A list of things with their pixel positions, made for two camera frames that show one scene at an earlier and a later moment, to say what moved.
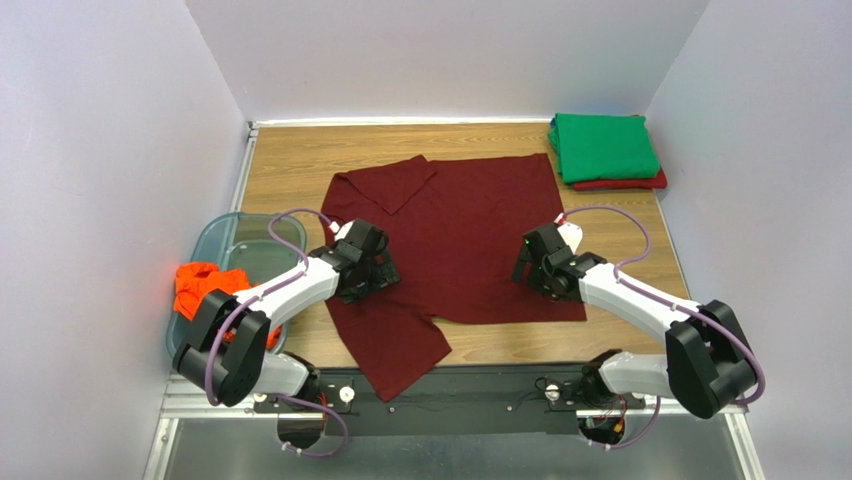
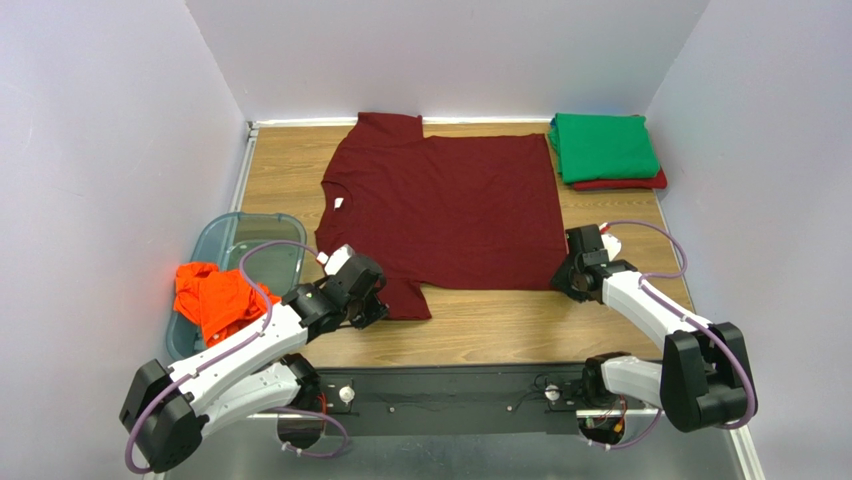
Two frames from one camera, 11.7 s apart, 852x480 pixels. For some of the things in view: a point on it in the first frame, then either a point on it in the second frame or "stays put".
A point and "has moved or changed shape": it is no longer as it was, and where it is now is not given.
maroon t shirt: [453, 231] has moved or changed shape
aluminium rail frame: [194, 439] stays put
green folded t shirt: [601, 147] stays put
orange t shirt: [195, 281] stays put
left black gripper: [376, 271] -> [371, 304]
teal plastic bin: [257, 243] stays put
